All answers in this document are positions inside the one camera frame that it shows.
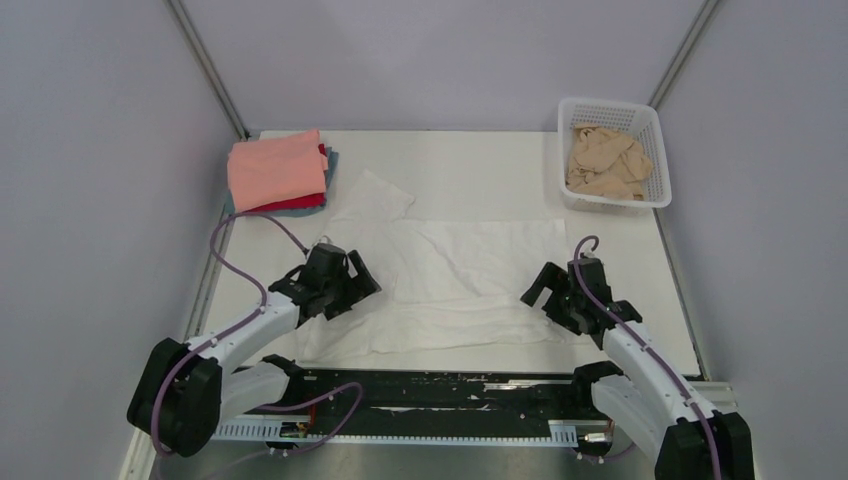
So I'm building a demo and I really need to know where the beige crumpled t-shirt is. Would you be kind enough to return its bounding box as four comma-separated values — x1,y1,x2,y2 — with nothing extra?
565,124,654,201

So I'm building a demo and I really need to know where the white t-shirt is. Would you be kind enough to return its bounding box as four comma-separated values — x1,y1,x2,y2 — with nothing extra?
297,171,588,362

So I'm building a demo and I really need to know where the aluminium frame rail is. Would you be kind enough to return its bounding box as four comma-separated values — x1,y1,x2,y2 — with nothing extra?
139,373,745,428

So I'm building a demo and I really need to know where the white slotted cable duct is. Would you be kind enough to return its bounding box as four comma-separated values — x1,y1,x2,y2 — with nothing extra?
161,418,579,448

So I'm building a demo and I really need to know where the pink folded t-shirt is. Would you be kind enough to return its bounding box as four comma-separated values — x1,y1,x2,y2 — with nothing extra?
227,129,329,213

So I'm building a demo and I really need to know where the red folded t-shirt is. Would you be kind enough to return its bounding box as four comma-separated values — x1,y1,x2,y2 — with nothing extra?
250,143,334,216

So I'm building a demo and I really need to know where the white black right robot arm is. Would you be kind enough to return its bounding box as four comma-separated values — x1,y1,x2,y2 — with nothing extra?
521,257,756,479

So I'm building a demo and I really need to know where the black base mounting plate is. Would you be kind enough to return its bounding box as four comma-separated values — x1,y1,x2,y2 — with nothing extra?
239,368,637,439

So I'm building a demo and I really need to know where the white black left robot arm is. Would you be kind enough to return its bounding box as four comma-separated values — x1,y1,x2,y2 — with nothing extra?
126,243,381,457

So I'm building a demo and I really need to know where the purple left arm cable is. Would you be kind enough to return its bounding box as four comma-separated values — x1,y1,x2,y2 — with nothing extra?
149,210,367,461

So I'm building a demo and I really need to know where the white plastic laundry basket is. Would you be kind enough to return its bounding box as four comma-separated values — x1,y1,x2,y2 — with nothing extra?
557,97,672,213

